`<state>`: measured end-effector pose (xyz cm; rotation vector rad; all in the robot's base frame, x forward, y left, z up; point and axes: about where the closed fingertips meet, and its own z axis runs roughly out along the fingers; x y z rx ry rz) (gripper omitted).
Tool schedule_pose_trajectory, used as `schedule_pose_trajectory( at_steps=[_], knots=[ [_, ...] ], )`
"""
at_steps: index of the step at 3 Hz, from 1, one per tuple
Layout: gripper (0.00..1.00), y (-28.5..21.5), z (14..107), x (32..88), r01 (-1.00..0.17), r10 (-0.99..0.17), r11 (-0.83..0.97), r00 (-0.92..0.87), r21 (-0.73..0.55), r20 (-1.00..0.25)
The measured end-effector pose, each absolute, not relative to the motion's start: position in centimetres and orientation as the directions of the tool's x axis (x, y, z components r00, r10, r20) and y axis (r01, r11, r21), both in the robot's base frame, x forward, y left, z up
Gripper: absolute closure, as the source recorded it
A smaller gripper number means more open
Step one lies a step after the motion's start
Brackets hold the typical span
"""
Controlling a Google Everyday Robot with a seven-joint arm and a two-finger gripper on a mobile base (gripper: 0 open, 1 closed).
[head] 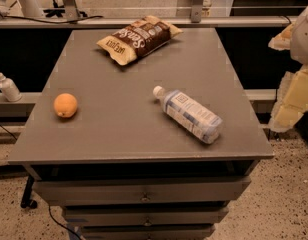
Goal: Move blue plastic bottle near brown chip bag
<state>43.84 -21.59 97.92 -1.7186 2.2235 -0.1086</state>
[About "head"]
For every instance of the brown chip bag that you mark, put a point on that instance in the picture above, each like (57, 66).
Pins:
(138, 39)

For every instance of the white pump dispenser bottle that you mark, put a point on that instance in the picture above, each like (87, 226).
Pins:
(9, 89)

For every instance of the grey metal frame post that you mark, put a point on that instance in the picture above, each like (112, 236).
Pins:
(196, 10)

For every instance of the black caster leg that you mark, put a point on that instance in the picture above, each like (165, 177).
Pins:
(27, 201)

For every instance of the blue plastic water bottle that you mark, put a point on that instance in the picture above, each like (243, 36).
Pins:
(194, 117)

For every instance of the orange fruit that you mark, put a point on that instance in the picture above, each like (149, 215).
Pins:
(65, 105)

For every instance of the grey drawer cabinet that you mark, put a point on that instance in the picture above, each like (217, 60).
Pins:
(120, 168)

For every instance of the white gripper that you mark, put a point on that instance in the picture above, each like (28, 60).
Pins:
(304, 39)

